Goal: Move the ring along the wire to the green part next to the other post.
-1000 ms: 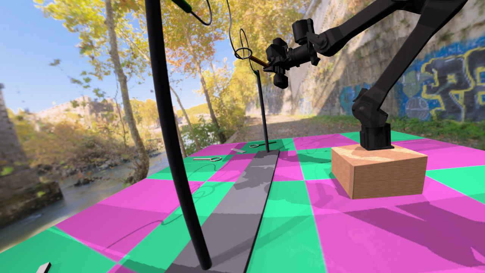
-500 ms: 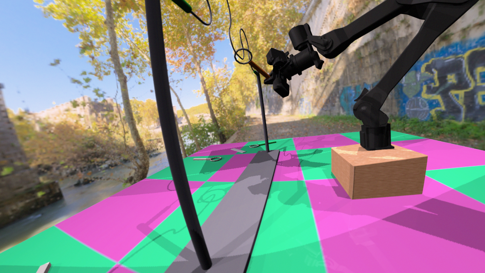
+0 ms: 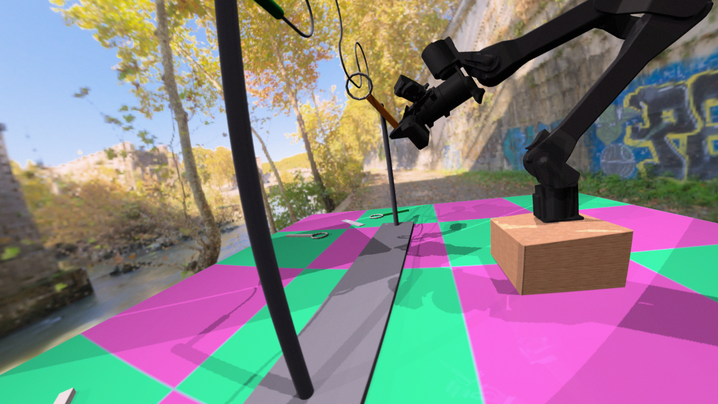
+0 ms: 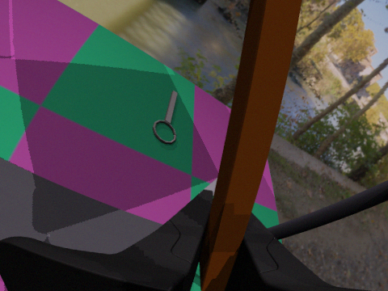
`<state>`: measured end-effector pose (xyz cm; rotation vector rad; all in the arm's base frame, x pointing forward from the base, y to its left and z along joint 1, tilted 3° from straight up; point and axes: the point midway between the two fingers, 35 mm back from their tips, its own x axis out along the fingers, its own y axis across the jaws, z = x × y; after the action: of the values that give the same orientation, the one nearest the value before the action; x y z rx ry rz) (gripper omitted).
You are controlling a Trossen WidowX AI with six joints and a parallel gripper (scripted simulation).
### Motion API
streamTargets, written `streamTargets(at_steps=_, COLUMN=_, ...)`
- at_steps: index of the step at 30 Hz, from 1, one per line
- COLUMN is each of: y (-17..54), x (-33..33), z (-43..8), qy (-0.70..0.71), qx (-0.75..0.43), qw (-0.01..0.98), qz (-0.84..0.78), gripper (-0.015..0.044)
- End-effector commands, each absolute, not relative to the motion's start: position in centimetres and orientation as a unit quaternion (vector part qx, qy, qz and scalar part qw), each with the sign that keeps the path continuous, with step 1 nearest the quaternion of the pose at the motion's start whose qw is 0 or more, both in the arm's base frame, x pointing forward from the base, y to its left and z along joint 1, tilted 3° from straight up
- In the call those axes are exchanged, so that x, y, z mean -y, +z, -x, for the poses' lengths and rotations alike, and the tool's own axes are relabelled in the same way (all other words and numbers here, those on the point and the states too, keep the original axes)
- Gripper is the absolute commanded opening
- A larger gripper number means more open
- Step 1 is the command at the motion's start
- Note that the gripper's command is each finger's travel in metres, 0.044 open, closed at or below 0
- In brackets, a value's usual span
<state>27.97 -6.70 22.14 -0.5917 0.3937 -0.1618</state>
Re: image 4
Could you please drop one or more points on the white flat bar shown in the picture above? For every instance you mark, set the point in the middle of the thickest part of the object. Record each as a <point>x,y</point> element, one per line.
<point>212,186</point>

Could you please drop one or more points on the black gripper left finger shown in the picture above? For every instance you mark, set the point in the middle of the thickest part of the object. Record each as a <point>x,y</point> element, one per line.
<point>165,260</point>

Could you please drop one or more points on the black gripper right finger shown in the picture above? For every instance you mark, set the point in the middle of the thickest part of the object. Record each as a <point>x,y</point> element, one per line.
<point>264,264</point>

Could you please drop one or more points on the grey loop with orange handle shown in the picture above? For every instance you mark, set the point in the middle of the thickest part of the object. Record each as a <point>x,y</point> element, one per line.
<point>263,69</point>

